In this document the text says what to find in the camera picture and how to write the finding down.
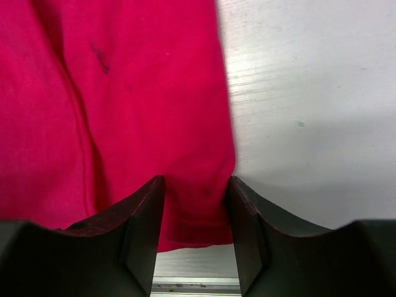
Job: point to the aluminium rail frame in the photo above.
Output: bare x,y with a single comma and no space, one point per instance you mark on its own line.
195,286

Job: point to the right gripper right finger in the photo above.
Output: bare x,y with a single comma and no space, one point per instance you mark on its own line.
280,254

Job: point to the crimson red t-shirt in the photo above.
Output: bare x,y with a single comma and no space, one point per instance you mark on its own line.
97,97

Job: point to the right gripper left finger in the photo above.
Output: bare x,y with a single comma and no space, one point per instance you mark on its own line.
112,253

